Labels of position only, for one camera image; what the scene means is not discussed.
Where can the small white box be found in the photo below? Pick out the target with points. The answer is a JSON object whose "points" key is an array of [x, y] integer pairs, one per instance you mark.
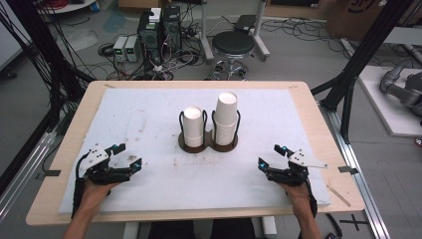
{"points": [[155, 15]]}

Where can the cardboard box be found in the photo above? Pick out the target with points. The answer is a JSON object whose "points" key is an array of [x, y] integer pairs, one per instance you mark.
{"points": [[361, 16]]}

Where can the person's dark trousers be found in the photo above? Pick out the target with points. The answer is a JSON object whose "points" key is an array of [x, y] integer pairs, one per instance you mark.
{"points": [[202, 229]]}

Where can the black tape strip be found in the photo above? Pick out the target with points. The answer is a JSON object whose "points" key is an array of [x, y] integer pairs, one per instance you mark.
{"points": [[52, 173], [348, 170]]}

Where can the short stack of paper cups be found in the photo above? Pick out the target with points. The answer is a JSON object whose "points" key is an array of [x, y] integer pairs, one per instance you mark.
{"points": [[193, 127]]}

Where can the person's right hand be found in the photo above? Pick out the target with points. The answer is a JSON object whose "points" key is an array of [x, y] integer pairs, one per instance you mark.
{"points": [[300, 195]]}

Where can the tall stack of paper cups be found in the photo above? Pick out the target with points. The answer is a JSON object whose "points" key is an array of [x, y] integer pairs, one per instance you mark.
{"points": [[226, 116]]}

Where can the flat black device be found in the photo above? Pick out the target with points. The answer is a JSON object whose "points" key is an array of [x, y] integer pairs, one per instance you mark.
{"points": [[245, 22]]}

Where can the aluminium floor rail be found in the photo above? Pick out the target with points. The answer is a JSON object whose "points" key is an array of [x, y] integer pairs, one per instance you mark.
{"points": [[23, 179], [361, 186]]}

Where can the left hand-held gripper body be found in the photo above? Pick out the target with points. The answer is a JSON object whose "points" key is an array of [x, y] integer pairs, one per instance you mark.
{"points": [[99, 172]]}

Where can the white platform board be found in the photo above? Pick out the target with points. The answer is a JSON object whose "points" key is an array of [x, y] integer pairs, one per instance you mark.
{"points": [[391, 116]]}

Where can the person's left hand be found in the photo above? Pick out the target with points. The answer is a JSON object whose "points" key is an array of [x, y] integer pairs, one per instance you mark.
{"points": [[96, 194]]}

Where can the white metal stand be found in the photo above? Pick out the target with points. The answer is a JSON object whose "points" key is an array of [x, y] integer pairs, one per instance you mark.
{"points": [[205, 40]]}

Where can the white table leg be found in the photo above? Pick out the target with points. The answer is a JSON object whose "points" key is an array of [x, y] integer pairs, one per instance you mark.
{"points": [[269, 226], [131, 231]]}

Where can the black computer tower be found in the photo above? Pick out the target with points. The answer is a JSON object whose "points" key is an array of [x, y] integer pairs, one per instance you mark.
{"points": [[171, 28], [149, 38]]}

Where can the black round stool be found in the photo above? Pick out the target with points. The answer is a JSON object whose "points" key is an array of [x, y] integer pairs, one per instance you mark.
{"points": [[233, 43]]}

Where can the wooden stick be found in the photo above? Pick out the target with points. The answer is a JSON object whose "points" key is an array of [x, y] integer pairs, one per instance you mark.
{"points": [[338, 195]]}

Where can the white foam mat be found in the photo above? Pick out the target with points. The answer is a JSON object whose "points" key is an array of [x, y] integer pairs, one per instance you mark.
{"points": [[149, 132]]}

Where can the black metal frame post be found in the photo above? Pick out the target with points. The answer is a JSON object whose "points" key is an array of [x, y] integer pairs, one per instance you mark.
{"points": [[361, 56]]}

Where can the grey bench power supply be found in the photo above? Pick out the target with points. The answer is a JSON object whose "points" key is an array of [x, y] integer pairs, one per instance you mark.
{"points": [[132, 49], [119, 49]]}

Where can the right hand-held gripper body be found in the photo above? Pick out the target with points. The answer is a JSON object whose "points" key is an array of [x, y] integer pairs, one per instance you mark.
{"points": [[292, 175]]}

